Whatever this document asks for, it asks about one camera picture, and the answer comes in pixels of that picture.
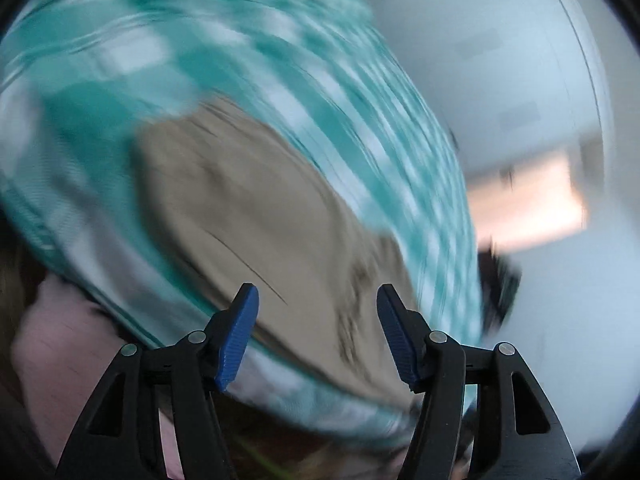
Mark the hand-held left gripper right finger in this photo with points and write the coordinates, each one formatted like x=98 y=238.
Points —
x=400 y=335

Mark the teal checkered bed sheet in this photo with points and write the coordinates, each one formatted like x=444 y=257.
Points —
x=250 y=60

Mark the wooden door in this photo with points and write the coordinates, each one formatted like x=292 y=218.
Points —
x=525 y=200

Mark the dark cloth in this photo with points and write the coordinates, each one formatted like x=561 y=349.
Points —
x=500 y=290

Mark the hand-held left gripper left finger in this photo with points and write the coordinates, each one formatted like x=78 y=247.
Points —
x=237 y=335

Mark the beige pants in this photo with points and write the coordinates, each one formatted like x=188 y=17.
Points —
x=260 y=240

